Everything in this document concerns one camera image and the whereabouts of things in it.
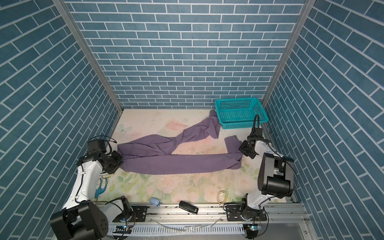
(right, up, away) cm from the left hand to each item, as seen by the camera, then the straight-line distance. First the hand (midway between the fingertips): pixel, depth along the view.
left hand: (124, 158), depth 82 cm
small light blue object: (+19, -21, -7) cm, 29 cm away
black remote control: (+37, -23, -9) cm, 44 cm away
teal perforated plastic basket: (+75, +28, +37) cm, 88 cm away
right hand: (+69, +4, +12) cm, 71 cm away
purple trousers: (+16, 0, +11) cm, 19 cm away
